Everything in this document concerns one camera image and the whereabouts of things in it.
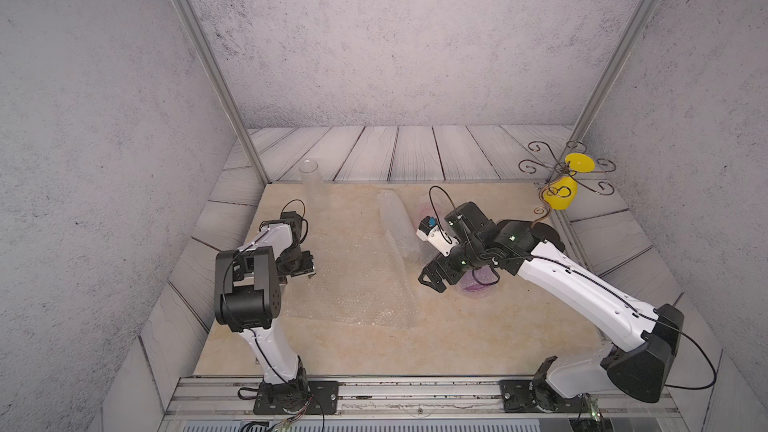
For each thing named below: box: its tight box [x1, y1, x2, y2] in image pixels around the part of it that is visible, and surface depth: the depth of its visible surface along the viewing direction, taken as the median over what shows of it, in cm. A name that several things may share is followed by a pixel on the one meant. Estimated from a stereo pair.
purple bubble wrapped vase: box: [459, 265, 500, 298], surface depth 65 cm
